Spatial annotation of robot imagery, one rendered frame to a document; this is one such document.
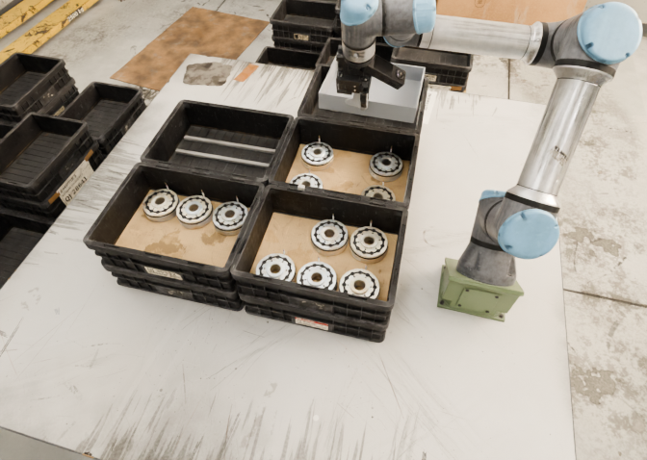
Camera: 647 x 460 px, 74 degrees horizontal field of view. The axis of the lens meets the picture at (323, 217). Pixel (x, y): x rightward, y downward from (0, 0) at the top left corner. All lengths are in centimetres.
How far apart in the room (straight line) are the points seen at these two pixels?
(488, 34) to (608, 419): 157
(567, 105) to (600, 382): 141
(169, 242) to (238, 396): 46
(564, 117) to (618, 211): 178
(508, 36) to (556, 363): 82
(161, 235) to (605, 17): 116
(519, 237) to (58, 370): 119
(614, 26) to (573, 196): 176
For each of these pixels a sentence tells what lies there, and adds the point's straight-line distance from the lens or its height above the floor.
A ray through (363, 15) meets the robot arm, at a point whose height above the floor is 139.
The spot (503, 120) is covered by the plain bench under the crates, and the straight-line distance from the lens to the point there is 188.
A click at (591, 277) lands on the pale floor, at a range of 244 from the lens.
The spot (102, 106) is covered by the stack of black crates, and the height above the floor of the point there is 38.
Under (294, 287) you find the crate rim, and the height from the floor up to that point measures 93.
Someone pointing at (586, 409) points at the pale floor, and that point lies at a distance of 214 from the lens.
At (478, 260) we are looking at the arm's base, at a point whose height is 89.
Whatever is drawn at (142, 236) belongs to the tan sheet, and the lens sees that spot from 133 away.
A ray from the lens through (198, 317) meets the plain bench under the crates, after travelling 130.
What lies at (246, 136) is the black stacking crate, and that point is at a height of 83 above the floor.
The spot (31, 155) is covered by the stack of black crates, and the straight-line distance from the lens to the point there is 234.
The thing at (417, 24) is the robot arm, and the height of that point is 137.
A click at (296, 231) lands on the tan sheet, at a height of 83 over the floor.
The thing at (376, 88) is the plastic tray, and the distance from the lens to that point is 135.
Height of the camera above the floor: 183
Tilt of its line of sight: 52 degrees down
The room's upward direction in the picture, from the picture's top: 1 degrees counter-clockwise
